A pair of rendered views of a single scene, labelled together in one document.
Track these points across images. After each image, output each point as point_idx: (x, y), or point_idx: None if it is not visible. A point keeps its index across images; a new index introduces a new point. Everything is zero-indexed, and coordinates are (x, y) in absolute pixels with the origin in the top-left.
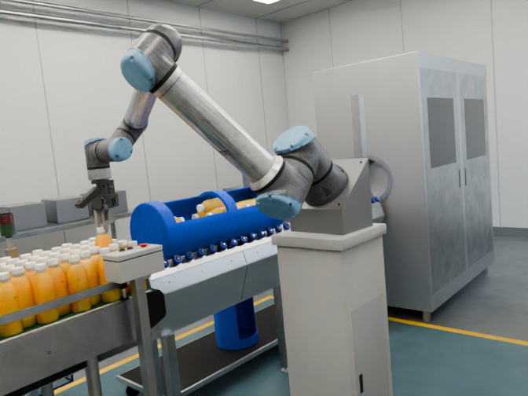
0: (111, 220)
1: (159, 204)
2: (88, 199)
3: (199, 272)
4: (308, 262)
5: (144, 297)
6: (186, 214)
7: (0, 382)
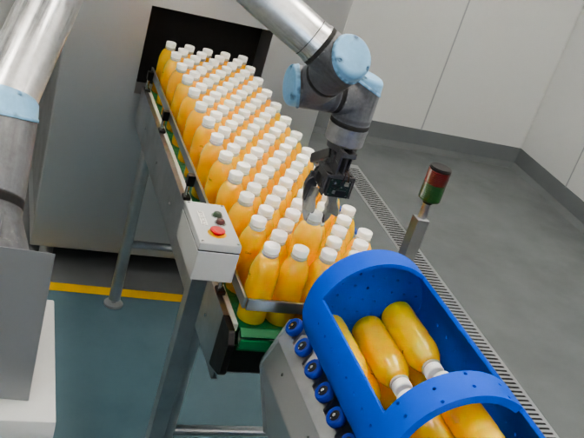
0: (308, 206)
1: (363, 260)
2: (315, 155)
3: (305, 431)
4: None
5: (187, 290)
6: (495, 405)
7: (175, 235)
